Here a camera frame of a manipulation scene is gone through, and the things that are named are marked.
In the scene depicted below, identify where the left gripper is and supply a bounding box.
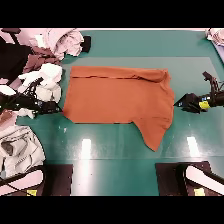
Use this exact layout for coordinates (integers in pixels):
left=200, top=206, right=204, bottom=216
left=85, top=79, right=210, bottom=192
left=38, top=100, right=63, bottom=115

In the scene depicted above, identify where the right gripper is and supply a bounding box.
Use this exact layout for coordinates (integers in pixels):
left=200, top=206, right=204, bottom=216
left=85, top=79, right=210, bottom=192
left=173, top=92, right=203, bottom=114

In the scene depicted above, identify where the orange T-shirt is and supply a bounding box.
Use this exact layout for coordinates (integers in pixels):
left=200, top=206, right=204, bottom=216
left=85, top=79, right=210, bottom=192
left=62, top=65, right=176, bottom=153

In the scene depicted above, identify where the white garment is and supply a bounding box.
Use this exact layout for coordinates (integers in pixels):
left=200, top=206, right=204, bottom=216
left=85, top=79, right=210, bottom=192
left=17, top=62, right=64, bottom=104

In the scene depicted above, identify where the pale grey garment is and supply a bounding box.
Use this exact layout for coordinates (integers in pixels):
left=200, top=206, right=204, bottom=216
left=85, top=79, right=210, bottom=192
left=0, top=124, right=46, bottom=179

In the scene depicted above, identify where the large black garment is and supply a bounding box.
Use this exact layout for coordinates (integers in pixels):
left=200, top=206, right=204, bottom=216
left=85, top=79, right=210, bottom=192
left=0, top=42, right=34, bottom=85

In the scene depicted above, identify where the pink garment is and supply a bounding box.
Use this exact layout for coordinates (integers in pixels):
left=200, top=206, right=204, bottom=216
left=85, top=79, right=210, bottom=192
left=18, top=27, right=85, bottom=62

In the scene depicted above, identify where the pale patterned garment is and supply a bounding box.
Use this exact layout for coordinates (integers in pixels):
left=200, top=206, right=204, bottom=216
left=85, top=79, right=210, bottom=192
left=204, top=27, right=224, bottom=48

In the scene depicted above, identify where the small black garment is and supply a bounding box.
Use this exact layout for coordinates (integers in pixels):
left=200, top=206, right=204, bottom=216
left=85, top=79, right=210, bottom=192
left=80, top=35, right=92, bottom=54

